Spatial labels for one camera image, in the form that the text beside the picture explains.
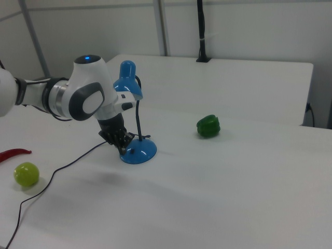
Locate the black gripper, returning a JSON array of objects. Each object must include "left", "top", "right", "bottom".
[{"left": 97, "top": 114, "right": 136, "bottom": 156}]

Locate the blue desk lamp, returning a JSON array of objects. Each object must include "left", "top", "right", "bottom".
[{"left": 113, "top": 60, "right": 158, "bottom": 165}]

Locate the green bell pepper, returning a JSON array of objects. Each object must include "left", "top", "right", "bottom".
[{"left": 196, "top": 114, "right": 222, "bottom": 138}]

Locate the green apple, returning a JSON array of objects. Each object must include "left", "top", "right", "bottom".
[{"left": 13, "top": 162, "right": 40, "bottom": 187}]

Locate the red chili pepper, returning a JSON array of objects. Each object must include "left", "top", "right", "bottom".
[{"left": 0, "top": 148, "right": 32, "bottom": 164}]

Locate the black clamped pole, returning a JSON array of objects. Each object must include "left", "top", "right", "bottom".
[{"left": 196, "top": 0, "right": 212, "bottom": 63}]

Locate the black lamp power cable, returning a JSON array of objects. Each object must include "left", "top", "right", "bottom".
[{"left": 4, "top": 133, "right": 151, "bottom": 249}]

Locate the grey partition post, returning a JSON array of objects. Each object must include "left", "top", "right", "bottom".
[
  {"left": 18, "top": 0, "right": 52, "bottom": 79},
  {"left": 151, "top": 0, "right": 172, "bottom": 57}
]

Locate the black wall plug with cable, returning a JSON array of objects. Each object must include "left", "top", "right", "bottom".
[{"left": 306, "top": 102, "right": 316, "bottom": 128}]

